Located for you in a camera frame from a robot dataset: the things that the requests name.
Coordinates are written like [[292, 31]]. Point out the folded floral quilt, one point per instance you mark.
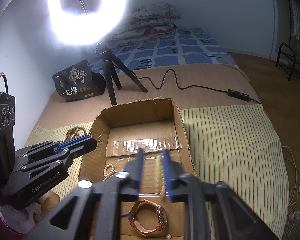
[[152, 11], [142, 31]]

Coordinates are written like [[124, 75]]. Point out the white power strip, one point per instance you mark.
[[296, 215]]

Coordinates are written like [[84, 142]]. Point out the blue checkered sheet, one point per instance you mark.
[[190, 47]]

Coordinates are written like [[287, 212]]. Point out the loose white pearl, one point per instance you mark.
[[168, 236]]

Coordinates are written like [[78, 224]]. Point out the cardboard box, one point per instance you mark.
[[150, 132]]

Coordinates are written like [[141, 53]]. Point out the tan bed sheet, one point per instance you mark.
[[202, 100]]

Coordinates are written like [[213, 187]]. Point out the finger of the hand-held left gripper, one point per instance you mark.
[[85, 146], [75, 140]]

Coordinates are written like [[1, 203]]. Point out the black metal clothes rack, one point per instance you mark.
[[288, 60]]

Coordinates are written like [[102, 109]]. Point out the white pearl strand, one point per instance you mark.
[[160, 175]]

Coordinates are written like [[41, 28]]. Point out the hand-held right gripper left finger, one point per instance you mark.
[[140, 175]]

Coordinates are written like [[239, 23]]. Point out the yellow striped cloth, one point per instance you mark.
[[227, 142]]

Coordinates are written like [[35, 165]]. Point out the person's left hand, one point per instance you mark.
[[50, 201]]

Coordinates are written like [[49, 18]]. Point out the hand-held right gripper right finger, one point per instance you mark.
[[168, 180]]

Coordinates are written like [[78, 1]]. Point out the black printed bag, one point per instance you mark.
[[75, 85]]

